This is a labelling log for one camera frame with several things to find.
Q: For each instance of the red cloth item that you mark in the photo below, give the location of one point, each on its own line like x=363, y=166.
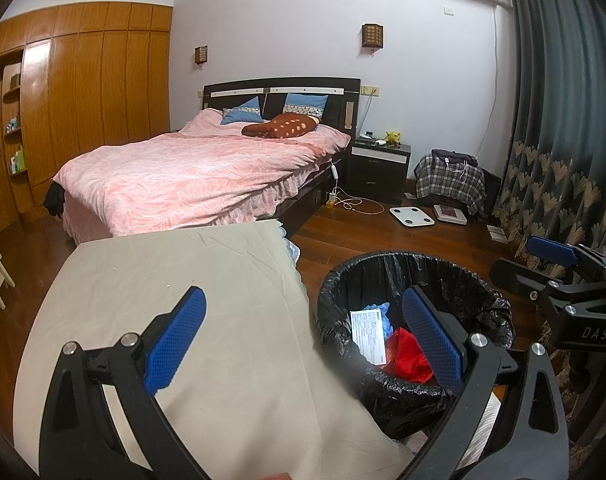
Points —
x=408, y=355

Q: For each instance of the blue pillow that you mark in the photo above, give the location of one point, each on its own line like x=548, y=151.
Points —
x=245, y=112
x=305, y=102

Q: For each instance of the small brown wall lamp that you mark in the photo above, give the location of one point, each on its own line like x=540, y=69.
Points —
x=201, y=54

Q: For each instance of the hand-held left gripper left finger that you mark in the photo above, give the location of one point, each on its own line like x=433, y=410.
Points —
x=175, y=345

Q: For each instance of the beige wall outlet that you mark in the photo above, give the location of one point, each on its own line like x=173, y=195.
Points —
x=371, y=91

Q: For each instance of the large brown wall lamp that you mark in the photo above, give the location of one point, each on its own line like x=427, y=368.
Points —
x=372, y=36

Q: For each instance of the black garment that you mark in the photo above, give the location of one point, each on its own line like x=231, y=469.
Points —
x=54, y=200

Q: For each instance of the dark wooden bed frame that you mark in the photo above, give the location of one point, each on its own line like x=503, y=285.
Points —
x=308, y=85

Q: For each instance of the yellow power strip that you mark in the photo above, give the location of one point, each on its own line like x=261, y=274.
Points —
x=332, y=201

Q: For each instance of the white box on floor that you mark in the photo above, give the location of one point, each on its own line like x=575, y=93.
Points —
x=450, y=213

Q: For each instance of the wooden wardrobe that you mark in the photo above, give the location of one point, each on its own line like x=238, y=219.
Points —
x=108, y=85

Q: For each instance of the white printed cardboard box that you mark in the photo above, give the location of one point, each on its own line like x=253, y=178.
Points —
x=368, y=335

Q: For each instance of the bed with pink cover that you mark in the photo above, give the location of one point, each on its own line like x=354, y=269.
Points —
x=183, y=175

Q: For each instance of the brown dotted pillow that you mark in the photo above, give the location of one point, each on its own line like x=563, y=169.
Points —
x=283, y=126

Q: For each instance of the beige cloth covered table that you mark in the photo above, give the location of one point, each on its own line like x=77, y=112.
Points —
x=183, y=260

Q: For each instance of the white bathroom scale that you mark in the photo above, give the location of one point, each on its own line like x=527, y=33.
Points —
x=410, y=215

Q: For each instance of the plaid cloth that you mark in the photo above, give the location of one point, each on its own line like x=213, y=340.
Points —
x=448, y=180

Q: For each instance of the dark patterned curtain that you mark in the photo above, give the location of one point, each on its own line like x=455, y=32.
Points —
x=558, y=110

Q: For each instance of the blue plastic bag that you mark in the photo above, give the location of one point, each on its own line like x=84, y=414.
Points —
x=378, y=309

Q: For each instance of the dark nightstand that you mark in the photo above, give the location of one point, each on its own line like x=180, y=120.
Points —
x=375, y=170

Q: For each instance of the white booklet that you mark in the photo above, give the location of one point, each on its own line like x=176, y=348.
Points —
x=497, y=234

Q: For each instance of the yellow plush toy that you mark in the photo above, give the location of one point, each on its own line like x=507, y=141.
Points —
x=393, y=137

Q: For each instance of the blue quilted mat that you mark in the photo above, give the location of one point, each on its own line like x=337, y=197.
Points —
x=290, y=250

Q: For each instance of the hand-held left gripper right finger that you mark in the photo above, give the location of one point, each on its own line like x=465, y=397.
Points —
x=433, y=335

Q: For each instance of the bin with black plastic liner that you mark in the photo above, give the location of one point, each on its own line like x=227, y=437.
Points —
x=363, y=280

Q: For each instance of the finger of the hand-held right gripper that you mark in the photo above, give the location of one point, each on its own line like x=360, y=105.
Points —
x=523, y=277
x=553, y=250

